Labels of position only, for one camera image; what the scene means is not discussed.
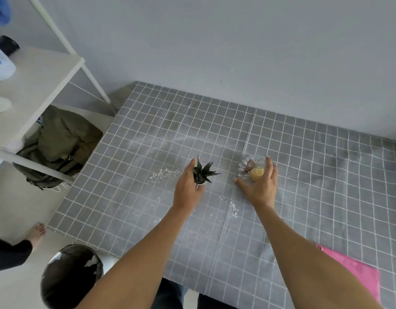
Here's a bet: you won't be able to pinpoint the white lotion bottle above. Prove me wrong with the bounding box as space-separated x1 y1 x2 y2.
0 41 17 82

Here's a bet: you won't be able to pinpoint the pink cleaning cloth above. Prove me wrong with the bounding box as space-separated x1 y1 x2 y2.
315 242 382 305

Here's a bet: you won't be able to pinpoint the person's right hand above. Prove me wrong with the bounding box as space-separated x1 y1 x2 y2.
234 156 279 209

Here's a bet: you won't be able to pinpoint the white shelf rack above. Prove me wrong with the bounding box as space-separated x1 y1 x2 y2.
0 0 118 184

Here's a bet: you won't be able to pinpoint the black item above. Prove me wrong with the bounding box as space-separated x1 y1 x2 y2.
0 35 21 57

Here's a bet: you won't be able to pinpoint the olive green backpack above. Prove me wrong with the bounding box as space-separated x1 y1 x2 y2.
12 105 103 190

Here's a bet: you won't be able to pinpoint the blue grey jeans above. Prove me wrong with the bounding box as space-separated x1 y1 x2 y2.
152 277 240 309

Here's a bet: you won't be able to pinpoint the blue garment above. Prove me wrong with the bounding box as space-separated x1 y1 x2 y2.
0 0 12 27

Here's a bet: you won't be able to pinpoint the black lined trash bin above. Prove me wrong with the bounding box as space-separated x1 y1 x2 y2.
40 243 104 309

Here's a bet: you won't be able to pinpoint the grey checked tablecloth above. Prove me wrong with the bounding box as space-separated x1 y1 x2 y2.
47 81 396 309

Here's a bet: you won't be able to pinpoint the person's left hand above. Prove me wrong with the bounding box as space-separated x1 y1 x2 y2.
173 158 206 213

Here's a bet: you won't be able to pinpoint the clear glass bowl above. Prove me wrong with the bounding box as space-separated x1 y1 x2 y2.
237 154 268 185

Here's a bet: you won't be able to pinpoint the person's right forearm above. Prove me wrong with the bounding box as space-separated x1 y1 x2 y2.
254 202 387 309

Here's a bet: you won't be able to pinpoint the person's left forearm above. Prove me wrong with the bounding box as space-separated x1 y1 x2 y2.
76 202 198 309

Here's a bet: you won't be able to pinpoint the scattered white crumbs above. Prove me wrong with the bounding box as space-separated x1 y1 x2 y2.
143 168 240 242

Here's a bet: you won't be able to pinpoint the small potted succulent plant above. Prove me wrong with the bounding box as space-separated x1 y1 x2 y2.
192 156 222 190

